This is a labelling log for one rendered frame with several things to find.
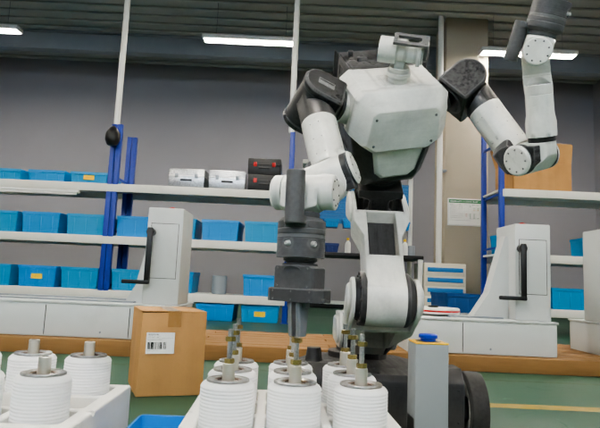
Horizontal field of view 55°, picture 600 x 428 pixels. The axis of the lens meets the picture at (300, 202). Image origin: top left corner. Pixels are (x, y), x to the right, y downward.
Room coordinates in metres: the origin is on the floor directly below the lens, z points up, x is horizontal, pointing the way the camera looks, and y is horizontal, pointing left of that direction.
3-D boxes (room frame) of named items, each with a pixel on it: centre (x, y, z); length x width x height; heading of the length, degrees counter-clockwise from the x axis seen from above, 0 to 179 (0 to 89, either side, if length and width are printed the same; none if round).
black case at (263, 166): (6.00, 0.38, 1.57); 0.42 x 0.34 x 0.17; 0
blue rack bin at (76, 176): (6.02, 2.17, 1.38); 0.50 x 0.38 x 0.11; 2
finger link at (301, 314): (1.04, -0.02, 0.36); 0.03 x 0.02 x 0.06; 147
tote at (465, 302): (5.70, -1.60, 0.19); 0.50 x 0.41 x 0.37; 5
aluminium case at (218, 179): (5.99, 0.77, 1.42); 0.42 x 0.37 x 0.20; 3
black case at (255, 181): (6.00, 0.38, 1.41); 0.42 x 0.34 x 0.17; 2
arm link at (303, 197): (1.04, -0.01, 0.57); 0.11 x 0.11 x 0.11; 74
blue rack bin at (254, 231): (6.02, 0.36, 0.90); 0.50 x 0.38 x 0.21; 0
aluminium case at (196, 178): (5.99, 1.17, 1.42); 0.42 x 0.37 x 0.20; 178
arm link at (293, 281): (1.05, 0.00, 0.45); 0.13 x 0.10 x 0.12; 57
